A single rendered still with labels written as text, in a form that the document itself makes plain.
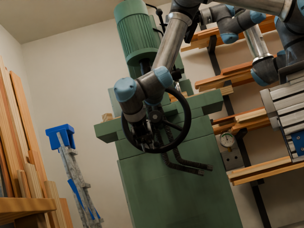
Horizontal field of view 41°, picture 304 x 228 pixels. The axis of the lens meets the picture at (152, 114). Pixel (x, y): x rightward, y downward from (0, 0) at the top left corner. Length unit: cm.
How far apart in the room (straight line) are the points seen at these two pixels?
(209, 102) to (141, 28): 53
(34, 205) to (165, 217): 108
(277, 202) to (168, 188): 272
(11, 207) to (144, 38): 148
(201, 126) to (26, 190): 165
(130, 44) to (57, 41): 290
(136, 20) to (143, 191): 85
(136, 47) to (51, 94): 277
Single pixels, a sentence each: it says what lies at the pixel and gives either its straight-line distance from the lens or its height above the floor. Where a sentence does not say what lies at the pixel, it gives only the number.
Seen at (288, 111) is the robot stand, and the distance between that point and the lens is 154.
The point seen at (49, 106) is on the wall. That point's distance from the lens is 468.
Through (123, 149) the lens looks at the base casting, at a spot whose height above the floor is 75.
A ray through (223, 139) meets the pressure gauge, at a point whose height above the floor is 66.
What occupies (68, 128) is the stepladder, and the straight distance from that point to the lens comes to 274.
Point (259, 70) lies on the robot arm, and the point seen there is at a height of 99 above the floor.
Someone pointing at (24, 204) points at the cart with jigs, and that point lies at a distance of 73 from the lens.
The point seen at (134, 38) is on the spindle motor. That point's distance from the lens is 205.
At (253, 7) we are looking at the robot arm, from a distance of 151.
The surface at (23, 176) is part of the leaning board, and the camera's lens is 311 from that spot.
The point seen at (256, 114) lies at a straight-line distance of 390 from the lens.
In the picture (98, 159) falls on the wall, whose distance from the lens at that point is 442.
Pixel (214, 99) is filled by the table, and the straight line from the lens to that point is 184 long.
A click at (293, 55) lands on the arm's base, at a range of 160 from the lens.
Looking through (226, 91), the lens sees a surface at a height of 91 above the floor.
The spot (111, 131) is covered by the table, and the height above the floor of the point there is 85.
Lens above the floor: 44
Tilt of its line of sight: 13 degrees up
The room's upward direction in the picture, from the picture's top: 15 degrees counter-clockwise
